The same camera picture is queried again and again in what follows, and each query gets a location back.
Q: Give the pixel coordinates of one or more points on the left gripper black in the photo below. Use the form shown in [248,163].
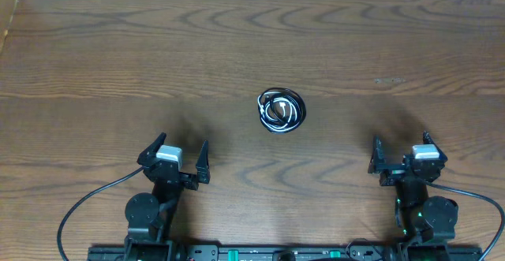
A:
[203,173]

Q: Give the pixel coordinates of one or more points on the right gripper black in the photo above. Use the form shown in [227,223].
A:
[378,162]

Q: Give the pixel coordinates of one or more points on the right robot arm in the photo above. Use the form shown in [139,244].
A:
[428,222]

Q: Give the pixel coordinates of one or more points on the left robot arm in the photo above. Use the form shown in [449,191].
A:
[150,214]

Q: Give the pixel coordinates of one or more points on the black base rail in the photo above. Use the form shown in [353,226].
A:
[201,252]

